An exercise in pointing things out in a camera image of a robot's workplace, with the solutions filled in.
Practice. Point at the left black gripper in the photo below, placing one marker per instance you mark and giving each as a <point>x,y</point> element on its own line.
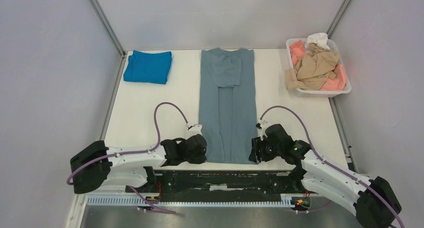
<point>200,159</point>

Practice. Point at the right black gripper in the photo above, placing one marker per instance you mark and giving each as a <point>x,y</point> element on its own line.
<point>257,150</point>

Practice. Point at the grey-blue t-shirt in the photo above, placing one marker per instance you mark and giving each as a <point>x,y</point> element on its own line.
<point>227,104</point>

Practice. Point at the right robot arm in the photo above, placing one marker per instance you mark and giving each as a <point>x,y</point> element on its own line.
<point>372,201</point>

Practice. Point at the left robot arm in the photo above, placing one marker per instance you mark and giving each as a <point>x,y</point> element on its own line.
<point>98,165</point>

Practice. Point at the beige t-shirt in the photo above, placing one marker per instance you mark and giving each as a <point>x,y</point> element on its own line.
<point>311,70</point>

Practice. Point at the folded bright blue t-shirt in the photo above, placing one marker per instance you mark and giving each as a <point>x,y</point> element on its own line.
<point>148,67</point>

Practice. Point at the pink t-shirt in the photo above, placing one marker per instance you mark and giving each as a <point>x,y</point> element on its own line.
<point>341,80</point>

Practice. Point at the white t-shirt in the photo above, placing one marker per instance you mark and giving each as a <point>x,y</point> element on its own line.
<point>320,39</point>

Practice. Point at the white plastic basket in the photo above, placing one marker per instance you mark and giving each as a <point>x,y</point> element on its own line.
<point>313,94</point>

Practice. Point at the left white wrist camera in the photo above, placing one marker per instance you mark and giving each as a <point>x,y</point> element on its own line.
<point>193,129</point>

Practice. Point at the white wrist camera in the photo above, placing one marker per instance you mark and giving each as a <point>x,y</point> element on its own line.
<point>193,129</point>
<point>261,126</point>

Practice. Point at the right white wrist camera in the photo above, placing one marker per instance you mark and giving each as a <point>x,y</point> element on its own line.
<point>261,126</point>

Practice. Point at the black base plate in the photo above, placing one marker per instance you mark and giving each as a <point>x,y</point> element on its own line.
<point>215,186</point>

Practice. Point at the white cable duct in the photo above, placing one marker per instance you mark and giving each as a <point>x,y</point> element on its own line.
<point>134,200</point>

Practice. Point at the aluminium frame rails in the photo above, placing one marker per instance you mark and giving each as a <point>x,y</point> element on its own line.
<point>317,212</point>

